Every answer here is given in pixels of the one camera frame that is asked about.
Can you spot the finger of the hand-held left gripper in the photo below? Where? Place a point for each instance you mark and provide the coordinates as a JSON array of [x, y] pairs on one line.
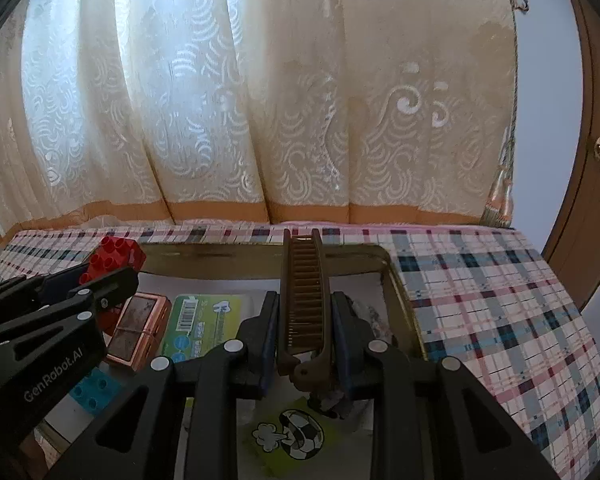
[[115, 285], [55, 285]]

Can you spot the rose gold rectangular case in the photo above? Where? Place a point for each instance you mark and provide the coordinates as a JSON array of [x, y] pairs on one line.
[[137, 327]]

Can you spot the blue toy brick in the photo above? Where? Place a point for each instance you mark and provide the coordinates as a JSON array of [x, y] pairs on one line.
[[95, 390]]

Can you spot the brown wooden door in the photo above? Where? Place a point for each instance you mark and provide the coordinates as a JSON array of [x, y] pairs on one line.
[[590, 210]]

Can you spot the clear green-label floss box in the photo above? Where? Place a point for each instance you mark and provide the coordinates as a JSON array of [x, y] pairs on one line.
[[205, 317]]

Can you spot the white paper sheet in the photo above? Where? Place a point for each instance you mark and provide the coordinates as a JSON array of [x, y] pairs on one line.
[[215, 285]]

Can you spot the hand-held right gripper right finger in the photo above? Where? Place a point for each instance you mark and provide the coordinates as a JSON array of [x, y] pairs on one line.
[[344, 360]]

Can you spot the brown folding comb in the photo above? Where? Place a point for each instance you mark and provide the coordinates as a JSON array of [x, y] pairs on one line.
[[302, 300]]

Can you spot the curtain tieback tassel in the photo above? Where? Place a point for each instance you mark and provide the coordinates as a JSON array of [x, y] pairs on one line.
[[500, 200]]

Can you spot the plaid tablecloth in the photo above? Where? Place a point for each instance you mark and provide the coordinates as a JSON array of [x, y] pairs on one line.
[[480, 310]]

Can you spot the cream patterned curtain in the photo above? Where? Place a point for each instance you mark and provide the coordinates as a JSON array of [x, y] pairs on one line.
[[230, 110]]

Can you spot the gold metal tin box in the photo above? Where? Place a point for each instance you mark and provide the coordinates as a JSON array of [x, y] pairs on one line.
[[220, 257]]

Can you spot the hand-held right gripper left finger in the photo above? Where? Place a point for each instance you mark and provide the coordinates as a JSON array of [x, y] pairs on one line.
[[269, 355]]

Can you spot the red toy brick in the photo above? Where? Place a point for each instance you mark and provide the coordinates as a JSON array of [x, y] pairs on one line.
[[115, 255]]

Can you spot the green football print card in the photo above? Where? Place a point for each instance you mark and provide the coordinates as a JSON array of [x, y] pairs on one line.
[[300, 435]]

